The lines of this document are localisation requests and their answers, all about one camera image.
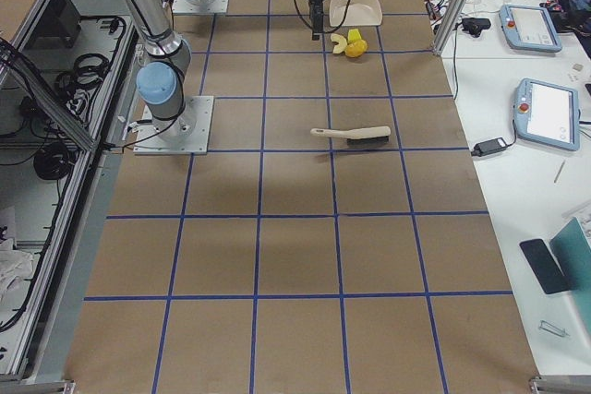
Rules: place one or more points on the teach pendant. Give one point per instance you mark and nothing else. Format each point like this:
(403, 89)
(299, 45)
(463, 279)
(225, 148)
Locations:
(529, 28)
(546, 113)

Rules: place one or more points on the upper teach pendant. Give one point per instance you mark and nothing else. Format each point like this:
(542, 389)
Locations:
(529, 28)

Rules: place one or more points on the black webcam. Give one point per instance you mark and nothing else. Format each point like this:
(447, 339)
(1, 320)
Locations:
(475, 26)

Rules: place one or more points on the pale banana slice toy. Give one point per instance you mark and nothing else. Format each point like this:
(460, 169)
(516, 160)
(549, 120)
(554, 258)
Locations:
(339, 43)

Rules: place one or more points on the yellow lemon toy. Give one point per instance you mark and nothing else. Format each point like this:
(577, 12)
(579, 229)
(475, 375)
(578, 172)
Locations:
(356, 49)

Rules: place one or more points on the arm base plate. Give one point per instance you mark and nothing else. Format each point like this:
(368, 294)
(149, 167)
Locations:
(188, 134)
(199, 7)

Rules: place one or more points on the black smartphone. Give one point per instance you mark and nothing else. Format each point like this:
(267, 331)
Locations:
(544, 266)

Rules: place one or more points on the lower teach pendant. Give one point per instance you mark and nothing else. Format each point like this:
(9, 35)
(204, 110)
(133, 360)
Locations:
(546, 113)

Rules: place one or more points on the black power adapter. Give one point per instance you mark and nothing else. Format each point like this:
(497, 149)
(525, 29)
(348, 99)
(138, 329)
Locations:
(489, 147)

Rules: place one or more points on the yellow sponge piece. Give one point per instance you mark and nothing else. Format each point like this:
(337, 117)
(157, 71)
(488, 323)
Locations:
(354, 35)

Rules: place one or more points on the beige dustpan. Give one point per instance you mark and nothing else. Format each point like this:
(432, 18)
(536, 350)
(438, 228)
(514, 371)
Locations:
(357, 13)

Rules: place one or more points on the beige hand brush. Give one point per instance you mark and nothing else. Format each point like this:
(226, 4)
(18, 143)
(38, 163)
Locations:
(357, 136)

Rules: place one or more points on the teal notebook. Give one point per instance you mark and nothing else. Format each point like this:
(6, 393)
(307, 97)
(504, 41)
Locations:
(571, 248)

